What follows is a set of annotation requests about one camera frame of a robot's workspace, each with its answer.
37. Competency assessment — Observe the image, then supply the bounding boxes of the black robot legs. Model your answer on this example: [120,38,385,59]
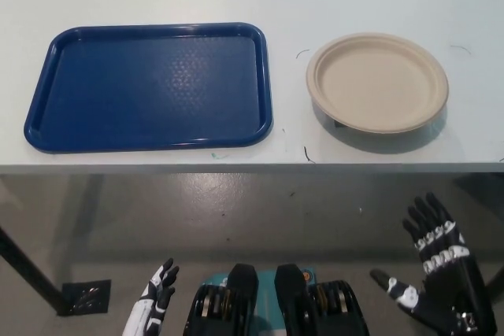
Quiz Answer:
[202,265,316,336]

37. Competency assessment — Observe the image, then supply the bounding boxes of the blue plastic tray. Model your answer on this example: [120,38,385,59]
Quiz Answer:
[23,20,275,152]

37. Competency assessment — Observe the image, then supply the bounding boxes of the beige paper plate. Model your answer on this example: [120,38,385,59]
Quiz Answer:
[306,31,450,135]

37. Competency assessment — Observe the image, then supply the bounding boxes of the black ribbed robot body block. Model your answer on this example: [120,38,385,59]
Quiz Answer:
[184,263,259,336]
[274,264,371,336]

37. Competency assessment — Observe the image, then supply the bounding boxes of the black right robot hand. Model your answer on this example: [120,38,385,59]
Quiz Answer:
[369,192,499,336]

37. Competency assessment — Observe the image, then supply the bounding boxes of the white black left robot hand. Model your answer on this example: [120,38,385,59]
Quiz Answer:
[121,257,180,336]

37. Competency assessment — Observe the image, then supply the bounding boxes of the black table leg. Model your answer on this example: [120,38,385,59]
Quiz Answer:
[0,225,69,316]

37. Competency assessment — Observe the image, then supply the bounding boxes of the black table foot plate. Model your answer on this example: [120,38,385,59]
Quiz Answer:
[61,279,112,316]

